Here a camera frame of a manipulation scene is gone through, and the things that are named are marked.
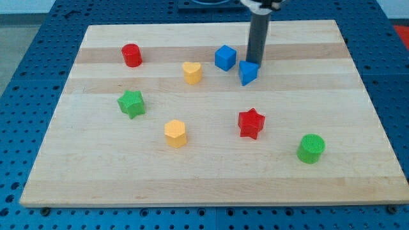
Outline blue triangle block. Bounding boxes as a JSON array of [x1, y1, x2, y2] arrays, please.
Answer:
[[239, 61, 259, 86]]

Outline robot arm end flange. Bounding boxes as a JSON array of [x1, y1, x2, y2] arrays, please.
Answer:
[[240, 0, 288, 15]]

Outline blue cube block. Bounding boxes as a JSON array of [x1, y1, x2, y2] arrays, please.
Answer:
[[215, 45, 236, 72]]

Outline yellow hexagon block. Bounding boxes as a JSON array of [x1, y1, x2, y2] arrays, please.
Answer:
[[164, 119, 187, 148]]

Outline yellow heart block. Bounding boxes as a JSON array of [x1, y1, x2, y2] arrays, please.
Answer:
[[182, 62, 203, 85]]

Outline red star block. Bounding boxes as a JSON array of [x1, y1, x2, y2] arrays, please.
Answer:
[[238, 108, 265, 139]]

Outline wooden board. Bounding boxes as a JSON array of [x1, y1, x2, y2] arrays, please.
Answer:
[[20, 20, 408, 208]]

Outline green star block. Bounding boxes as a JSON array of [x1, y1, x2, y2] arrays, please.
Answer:
[[117, 90, 146, 119]]

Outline red cylinder block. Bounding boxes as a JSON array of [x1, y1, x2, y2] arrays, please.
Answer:
[[121, 43, 143, 67]]

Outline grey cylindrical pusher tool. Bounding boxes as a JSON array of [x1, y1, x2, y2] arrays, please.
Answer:
[[246, 13, 271, 66]]

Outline green cylinder block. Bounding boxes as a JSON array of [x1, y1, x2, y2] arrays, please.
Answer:
[[297, 134, 326, 164]]

